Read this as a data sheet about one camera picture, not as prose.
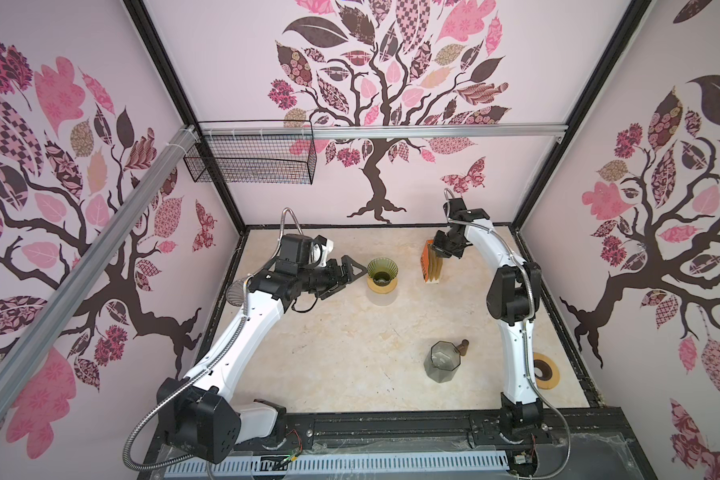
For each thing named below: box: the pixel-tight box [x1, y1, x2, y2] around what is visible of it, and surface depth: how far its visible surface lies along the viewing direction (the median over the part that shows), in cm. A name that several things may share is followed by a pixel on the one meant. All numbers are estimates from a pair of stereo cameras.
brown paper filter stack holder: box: [420, 239, 443, 283], surface depth 103 cm
